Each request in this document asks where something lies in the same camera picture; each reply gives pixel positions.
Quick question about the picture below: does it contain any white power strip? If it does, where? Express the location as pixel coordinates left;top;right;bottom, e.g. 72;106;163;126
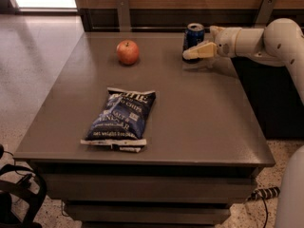
247;186;280;201

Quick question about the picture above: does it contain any black power cable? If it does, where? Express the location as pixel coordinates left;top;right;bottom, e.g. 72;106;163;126
259;197;270;228

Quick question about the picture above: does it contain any right metal bracket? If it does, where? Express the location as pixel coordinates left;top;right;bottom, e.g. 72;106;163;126
254;0;277;29

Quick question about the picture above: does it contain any red apple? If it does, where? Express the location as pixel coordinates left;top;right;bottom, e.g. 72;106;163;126
116;40;140;66

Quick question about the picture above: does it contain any blue chips bag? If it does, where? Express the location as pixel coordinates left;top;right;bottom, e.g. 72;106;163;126
81;87;156;153

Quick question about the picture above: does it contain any black chair base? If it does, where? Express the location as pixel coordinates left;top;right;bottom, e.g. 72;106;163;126
0;143;48;228

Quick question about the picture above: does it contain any left metal bracket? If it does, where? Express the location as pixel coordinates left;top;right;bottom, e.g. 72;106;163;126
116;0;132;32

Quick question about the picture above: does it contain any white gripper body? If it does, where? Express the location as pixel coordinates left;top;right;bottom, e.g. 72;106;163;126
214;28;241;58

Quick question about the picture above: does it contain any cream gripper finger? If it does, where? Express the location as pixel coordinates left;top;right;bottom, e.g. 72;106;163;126
210;26;224;40
182;42;217;60

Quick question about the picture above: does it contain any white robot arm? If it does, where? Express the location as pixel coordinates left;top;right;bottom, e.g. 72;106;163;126
182;18;304;228

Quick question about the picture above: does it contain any grey drawer cabinet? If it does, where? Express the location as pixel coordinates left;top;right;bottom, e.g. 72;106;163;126
15;33;275;228

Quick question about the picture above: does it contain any blue pepsi can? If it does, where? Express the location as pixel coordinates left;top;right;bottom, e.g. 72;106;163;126
182;23;204;51

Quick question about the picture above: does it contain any metal bracket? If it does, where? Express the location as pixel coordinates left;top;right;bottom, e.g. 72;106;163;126
254;0;277;29
116;0;132;32

